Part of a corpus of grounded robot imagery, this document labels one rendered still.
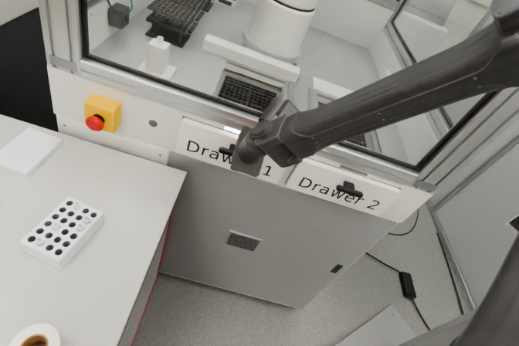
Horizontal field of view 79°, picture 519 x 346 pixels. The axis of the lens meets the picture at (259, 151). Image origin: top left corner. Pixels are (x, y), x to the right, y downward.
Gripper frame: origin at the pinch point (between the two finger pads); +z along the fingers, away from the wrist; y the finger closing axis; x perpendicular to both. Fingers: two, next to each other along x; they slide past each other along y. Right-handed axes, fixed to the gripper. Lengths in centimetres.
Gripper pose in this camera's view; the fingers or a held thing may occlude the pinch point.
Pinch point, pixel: (243, 157)
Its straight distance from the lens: 78.4
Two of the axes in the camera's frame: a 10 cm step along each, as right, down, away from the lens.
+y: 2.6, -9.3, 2.4
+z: -2.2, 1.9, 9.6
